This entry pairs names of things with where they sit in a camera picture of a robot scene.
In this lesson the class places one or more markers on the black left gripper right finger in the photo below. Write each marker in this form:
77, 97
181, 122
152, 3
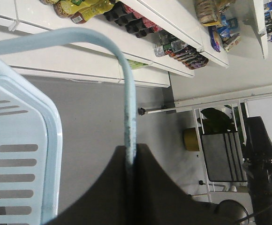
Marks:
160, 201

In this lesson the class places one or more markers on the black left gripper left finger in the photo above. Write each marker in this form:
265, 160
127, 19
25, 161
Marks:
104, 202

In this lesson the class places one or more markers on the light blue plastic basket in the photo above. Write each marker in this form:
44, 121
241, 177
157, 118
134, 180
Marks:
31, 133

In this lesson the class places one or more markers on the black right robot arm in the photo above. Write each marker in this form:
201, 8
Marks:
258, 167

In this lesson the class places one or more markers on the grey fabric pocket organizer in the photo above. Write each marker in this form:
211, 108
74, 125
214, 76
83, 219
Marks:
223, 157

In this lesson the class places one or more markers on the green potted plant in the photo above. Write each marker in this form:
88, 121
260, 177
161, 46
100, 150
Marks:
215, 121

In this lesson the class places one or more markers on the white rolling whiteboard stand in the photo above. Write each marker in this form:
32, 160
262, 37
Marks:
217, 191

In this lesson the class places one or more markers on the blue white snack bag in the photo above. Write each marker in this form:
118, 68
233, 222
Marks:
214, 38

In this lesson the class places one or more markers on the blue cookie package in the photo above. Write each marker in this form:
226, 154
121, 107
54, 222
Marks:
229, 32

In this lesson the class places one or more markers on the yellow lemon tea bottle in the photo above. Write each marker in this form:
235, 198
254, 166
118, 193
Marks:
85, 14
67, 8

